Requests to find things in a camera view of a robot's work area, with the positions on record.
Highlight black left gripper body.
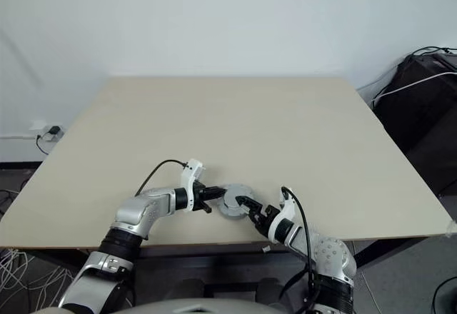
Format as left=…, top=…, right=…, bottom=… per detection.
left=193, top=182, right=213, bottom=216

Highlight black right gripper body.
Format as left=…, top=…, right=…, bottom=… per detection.
left=254, top=204, right=281, bottom=238

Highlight grey round motor lid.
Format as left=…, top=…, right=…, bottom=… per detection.
left=217, top=183, right=256, bottom=218

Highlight grey robot torso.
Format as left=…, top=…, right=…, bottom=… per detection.
left=131, top=295, right=287, bottom=314

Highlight large black case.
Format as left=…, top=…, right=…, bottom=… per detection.
left=370, top=51, right=457, bottom=196

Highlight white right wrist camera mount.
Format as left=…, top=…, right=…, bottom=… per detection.
left=277, top=186, right=298, bottom=230

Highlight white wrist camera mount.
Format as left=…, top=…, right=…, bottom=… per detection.
left=179, top=158, right=207, bottom=212
left=277, top=186, right=298, bottom=230

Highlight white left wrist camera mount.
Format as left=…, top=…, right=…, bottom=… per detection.
left=179, top=158, right=207, bottom=212

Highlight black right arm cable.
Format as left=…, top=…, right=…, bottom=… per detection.
left=281, top=186, right=318, bottom=304

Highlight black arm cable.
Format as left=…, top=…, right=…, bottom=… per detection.
left=134, top=159, right=188, bottom=197
left=281, top=186, right=318, bottom=304

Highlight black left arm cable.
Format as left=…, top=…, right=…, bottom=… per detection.
left=134, top=159, right=188, bottom=197

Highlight black table frame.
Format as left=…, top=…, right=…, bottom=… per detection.
left=0, top=236, right=451, bottom=269

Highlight black adapter cable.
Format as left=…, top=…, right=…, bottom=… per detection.
left=35, top=133, right=50, bottom=155

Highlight white wall outlet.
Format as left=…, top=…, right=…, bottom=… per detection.
left=29, top=118, right=66, bottom=143

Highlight black floor cable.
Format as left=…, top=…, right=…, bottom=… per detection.
left=431, top=275, right=457, bottom=314

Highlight white floor cables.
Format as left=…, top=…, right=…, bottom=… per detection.
left=0, top=246, right=74, bottom=290

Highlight white cable on case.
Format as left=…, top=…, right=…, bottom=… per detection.
left=372, top=71, right=457, bottom=105

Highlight black cable on case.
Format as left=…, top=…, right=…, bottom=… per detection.
left=409, top=46, right=457, bottom=57

